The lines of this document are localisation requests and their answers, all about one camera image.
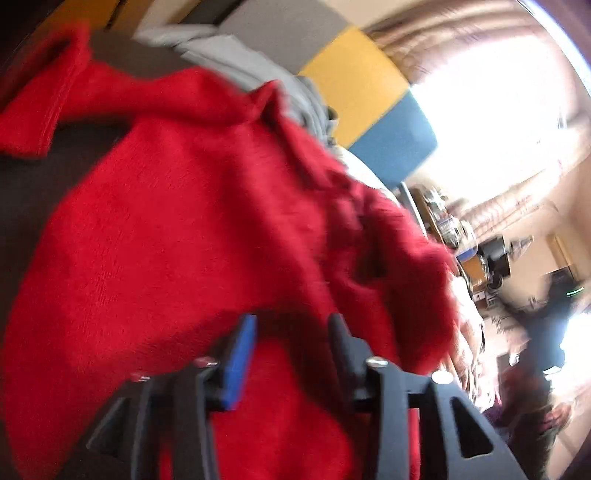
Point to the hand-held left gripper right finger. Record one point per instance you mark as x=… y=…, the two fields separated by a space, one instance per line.
x=344 y=355

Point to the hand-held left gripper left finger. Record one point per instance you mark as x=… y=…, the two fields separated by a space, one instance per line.
x=238 y=364

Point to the pink knit sweater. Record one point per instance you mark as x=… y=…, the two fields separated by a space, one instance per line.
x=466 y=332

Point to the red knit sweater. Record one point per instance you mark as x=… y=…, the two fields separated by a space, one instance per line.
x=184 y=230

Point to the person's right forearm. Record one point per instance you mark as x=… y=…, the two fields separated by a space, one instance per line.
x=526 y=415

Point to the beige patterned curtain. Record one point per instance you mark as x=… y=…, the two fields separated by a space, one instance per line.
x=508 y=207
x=438 y=37

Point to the group of jars and boxes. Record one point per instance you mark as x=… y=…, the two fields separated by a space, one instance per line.
x=450 y=221

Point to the wooden desk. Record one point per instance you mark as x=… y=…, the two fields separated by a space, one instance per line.
x=429 y=221

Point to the white printed seat cushion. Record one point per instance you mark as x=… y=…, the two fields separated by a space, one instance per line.
x=364 y=170

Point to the wide window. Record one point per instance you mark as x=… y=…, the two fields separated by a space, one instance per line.
x=485 y=120

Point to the black padded bench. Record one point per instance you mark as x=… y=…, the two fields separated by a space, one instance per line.
x=27 y=207

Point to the grey yellow blue sofa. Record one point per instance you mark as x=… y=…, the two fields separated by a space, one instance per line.
x=355 y=78

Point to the grey garment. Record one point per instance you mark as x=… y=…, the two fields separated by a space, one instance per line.
x=221 y=50

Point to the wooden wardrobe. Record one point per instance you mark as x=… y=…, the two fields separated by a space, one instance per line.
x=74 y=11

